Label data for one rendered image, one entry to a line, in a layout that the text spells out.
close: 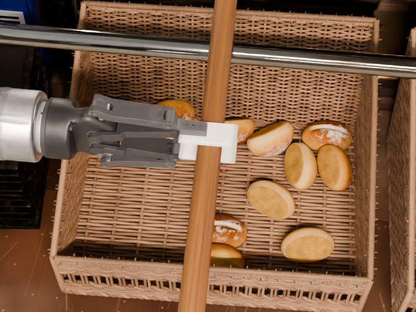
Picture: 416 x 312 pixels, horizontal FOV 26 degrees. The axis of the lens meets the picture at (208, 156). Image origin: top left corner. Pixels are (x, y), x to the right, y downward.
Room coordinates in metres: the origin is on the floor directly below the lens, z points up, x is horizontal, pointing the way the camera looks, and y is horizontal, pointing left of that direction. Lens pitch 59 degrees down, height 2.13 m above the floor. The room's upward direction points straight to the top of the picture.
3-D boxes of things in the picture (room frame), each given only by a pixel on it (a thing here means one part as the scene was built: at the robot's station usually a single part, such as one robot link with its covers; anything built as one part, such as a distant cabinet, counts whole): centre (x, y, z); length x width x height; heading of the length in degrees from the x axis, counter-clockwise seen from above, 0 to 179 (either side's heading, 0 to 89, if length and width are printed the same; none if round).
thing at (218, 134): (0.58, 0.00, 1.21); 0.07 x 0.03 x 0.01; 84
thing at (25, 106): (0.60, 0.23, 1.20); 0.09 x 0.06 x 0.09; 174
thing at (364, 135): (0.84, -0.02, 0.72); 0.56 x 0.49 x 0.28; 86
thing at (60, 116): (0.59, 0.16, 1.20); 0.09 x 0.07 x 0.08; 84
